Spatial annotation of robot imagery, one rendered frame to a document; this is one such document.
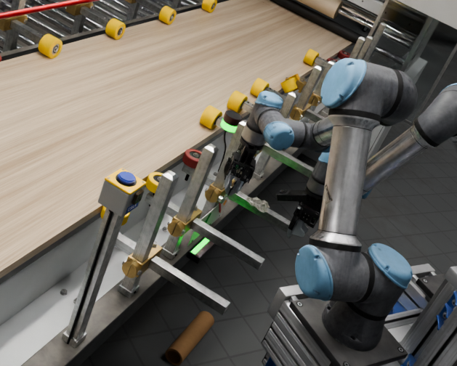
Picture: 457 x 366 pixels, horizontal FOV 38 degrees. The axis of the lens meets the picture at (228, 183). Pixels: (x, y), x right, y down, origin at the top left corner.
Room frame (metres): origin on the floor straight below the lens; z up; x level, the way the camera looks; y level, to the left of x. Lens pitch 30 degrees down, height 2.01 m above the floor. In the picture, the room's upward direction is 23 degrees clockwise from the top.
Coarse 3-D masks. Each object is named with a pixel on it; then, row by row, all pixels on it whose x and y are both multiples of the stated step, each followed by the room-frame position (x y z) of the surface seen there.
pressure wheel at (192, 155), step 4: (188, 152) 2.02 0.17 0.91; (192, 152) 2.03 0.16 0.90; (196, 152) 2.05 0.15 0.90; (200, 152) 2.05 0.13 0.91; (184, 156) 2.01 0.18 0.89; (188, 156) 1.99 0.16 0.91; (192, 156) 2.01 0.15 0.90; (196, 156) 2.02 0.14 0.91; (200, 156) 2.03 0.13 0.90; (184, 160) 2.00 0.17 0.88; (188, 160) 1.99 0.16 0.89; (192, 160) 1.99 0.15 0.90; (196, 160) 1.99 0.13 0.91; (188, 164) 1.99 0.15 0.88; (192, 164) 1.99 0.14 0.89; (196, 164) 1.99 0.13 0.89; (188, 176) 2.02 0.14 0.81
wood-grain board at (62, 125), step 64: (256, 0) 4.31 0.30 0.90; (0, 64) 2.08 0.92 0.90; (64, 64) 2.29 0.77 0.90; (128, 64) 2.53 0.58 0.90; (192, 64) 2.82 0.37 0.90; (256, 64) 3.17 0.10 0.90; (0, 128) 1.70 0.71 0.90; (64, 128) 1.85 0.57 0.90; (128, 128) 2.02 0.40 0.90; (192, 128) 2.22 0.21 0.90; (0, 192) 1.40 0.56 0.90; (64, 192) 1.52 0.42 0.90; (0, 256) 1.18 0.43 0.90
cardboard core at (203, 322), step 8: (200, 312) 2.25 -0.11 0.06; (208, 312) 2.24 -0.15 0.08; (200, 320) 2.17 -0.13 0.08; (208, 320) 2.20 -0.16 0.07; (192, 328) 2.11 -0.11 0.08; (200, 328) 2.13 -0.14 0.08; (208, 328) 2.18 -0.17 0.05; (184, 336) 2.05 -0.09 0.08; (192, 336) 2.06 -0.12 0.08; (200, 336) 2.10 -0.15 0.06; (176, 344) 1.99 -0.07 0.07; (184, 344) 2.00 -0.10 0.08; (192, 344) 2.03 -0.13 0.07; (168, 352) 1.97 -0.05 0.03; (176, 352) 2.01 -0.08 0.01; (184, 352) 1.97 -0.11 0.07; (168, 360) 1.96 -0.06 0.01; (176, 360) 1.97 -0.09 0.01
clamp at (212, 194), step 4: (232, 180) 2.03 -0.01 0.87; (212, 184) 1.94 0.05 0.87; (232, 184) 2.02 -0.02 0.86; (212, 188) 1.92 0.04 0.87; (216, 188) 1.93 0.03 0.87; (224, 188) 1.95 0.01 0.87; (208, 192) 1.92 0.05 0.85; (212, 192) 1.92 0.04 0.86; (216, 192) 1.91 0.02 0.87; (220, 192) 1.93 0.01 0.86; (224, 192) 1.95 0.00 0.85; (208, 196) 1.91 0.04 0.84; (212, 196) 1.91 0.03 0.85; (216, 196) 1.91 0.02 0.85; (208, 200) 1.91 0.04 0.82; (212, 200) 1.91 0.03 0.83; (216, 200) 1.91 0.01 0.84
